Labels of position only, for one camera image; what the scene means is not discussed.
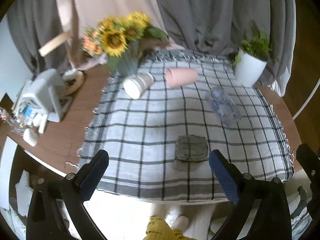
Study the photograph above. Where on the grey curtain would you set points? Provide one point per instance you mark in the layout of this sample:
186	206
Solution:
208	26

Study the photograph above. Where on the brown checked paper cup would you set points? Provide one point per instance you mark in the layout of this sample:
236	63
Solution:
136	85

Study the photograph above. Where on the beige curtain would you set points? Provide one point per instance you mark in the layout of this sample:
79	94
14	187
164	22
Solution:
76	15

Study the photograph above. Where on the clear blue patterned glass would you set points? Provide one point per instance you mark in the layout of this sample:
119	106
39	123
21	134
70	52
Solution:
223	106

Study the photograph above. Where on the white mini projector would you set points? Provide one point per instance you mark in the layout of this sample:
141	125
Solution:
46	95

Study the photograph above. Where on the white desk lamp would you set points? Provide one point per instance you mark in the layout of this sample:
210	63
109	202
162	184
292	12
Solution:
72	77

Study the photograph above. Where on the clear plastic water bottle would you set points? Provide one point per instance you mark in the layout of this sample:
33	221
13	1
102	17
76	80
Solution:
8	119

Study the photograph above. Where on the yellow trouser leg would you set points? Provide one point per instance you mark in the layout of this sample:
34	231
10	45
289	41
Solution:
158	229

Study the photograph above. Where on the grey checked tablecloth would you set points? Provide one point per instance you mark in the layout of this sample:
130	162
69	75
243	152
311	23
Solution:
140	135

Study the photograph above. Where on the white slipper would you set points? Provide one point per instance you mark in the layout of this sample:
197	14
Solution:
176	218

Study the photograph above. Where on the white remote control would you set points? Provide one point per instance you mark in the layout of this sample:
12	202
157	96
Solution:
43	123

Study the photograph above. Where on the white oval case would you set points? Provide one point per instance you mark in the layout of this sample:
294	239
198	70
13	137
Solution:
30	137

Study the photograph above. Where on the green potted plant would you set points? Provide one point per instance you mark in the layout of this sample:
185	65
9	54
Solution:
258	46

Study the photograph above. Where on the smoky grey glass cup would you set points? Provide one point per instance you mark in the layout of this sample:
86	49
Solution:
191	148

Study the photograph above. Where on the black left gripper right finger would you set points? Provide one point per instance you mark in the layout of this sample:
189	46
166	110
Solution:
272	220

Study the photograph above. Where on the pink cup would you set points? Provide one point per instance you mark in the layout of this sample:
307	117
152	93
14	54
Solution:
177	77

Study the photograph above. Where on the ribbed green vase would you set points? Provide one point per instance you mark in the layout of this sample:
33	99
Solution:
129	62

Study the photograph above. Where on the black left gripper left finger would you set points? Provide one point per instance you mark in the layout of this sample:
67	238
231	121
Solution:
44	219

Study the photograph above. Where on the white plant pot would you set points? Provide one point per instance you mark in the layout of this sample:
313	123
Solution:
248	68

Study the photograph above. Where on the sunflower bouquet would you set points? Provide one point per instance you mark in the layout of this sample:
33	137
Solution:
110	37

